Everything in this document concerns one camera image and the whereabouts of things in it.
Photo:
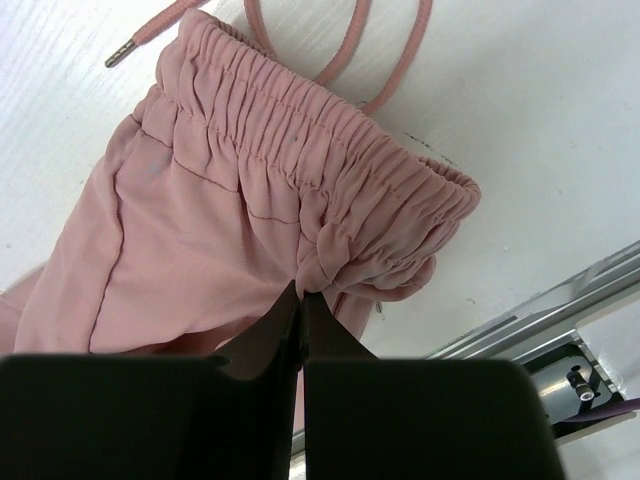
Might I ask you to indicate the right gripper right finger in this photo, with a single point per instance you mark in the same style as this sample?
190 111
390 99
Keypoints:
369 418

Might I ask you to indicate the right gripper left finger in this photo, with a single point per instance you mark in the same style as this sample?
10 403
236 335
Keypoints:
228 415

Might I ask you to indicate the pink trousers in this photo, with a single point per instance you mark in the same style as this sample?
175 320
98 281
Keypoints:
234 177

